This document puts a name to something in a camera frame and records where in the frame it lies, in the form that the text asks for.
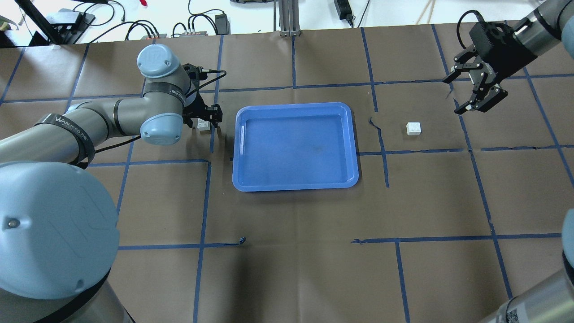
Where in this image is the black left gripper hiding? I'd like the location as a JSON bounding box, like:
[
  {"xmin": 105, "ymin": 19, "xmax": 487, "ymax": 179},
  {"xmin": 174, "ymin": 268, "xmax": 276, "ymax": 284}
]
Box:
[{"xmin": 469, "ymin": 22, "xmax": 538, "ymax": 90}]

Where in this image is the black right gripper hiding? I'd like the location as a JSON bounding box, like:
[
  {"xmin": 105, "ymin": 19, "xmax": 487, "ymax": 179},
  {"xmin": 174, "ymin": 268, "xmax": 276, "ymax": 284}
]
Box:
[{"xmin": 442, "ymin": 22, "xmax": 538, "ymax": 115}]

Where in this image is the white block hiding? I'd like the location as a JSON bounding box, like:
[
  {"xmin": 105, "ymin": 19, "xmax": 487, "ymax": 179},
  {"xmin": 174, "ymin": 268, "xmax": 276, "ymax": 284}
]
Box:
[
  {"xmin": 196, "ymin": 118, "xmax": 212, "ymax": 131},
  {"xmin": 406, "ymin": 122, "xmax": 422, "ymax": 136}
]

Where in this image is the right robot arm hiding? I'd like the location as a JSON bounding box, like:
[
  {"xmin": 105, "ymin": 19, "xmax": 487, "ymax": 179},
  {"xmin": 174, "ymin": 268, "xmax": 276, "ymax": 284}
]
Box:
[{"xmin": 443, "ymin": 0, "xmax": 574, "ymax": 323}]

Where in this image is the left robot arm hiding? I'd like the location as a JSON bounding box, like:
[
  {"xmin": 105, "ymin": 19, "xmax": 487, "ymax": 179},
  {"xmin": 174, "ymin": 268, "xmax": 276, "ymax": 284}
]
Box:
[{"xmin": 1, "ymin": 25, "xmax": 560, "ymax": 323}]

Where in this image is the blue plastic tray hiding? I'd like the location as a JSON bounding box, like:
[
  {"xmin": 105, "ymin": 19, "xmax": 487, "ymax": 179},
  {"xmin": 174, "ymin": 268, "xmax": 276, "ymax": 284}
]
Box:
[{"xmin": 232, "ymin": 102, "xmax": 359, "ymax": 192}]

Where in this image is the brown paper table cover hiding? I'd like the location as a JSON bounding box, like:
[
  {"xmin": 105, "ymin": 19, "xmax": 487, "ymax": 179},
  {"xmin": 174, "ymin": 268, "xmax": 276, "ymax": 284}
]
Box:
[{"xmin": 0, "ymin": 20, "xmax": 574, "ymax": 323}]

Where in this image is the black power adapter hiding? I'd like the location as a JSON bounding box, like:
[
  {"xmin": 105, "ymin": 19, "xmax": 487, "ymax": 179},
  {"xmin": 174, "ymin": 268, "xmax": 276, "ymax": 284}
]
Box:
[{"xmin": 334, "ymin": 0, "xmax": 353, "ymax": 20}]

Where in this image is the aluminium frame post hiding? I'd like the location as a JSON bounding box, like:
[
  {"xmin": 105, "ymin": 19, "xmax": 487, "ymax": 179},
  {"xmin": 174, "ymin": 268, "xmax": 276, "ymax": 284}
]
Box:
[{"xmin": 273, "ymin": 0, "xmax": 301, "ymax": 37}]

